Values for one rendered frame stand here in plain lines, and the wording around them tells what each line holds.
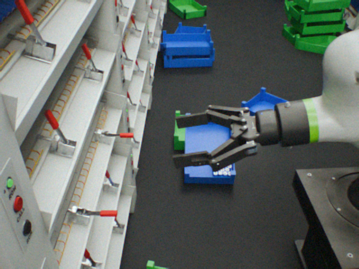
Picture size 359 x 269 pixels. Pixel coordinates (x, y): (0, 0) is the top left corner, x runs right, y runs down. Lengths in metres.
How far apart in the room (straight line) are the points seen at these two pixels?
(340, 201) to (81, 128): 0.70
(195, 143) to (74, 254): 0.98
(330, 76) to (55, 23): 0.49
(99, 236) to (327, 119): 0.63
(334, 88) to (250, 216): 0.83
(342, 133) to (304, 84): 1.54
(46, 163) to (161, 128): 1.21
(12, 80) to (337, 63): 0.52
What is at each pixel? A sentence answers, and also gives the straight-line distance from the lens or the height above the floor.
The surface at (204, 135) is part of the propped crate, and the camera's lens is 1.69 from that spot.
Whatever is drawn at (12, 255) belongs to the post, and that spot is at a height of 0.73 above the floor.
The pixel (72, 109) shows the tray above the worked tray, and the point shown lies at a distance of 0.82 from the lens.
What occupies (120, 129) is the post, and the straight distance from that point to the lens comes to 1.21.
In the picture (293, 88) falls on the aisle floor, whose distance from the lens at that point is 2.26.
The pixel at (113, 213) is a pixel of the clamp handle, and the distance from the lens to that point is 0.81.
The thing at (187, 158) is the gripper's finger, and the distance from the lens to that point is 0.76.
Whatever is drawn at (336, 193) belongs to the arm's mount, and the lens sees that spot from 1.13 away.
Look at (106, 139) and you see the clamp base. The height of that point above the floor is 0.48.
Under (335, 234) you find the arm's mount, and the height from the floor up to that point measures 0.35.
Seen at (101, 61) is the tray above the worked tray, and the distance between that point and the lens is 1.01.
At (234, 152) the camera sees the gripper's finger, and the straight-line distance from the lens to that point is 0.75.
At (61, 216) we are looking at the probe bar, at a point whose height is 0.51.
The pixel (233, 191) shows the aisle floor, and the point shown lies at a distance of 1.55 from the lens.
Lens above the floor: 1.10
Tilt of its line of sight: 37 degrees down
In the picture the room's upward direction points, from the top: straight up
